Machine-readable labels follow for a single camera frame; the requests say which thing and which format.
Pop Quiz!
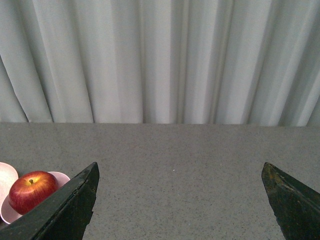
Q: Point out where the grey-white curtain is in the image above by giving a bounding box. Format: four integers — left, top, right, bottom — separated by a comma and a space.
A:
0, 0, 320, 127

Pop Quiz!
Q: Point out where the red apple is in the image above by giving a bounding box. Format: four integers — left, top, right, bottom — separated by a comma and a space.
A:
8, 170, 59, 215

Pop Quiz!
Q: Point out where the light pink bowl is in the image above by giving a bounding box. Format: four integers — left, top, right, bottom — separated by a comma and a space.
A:
0, 171, 70, 224

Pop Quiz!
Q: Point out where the pink plate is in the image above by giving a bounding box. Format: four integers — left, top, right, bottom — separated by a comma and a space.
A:
0, 162, 19, 208

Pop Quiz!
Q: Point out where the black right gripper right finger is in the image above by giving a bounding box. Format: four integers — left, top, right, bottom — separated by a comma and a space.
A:
261, 162, 320, 240

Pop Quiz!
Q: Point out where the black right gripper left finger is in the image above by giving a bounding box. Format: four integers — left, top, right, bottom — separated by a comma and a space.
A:
0, 162, 99, 240

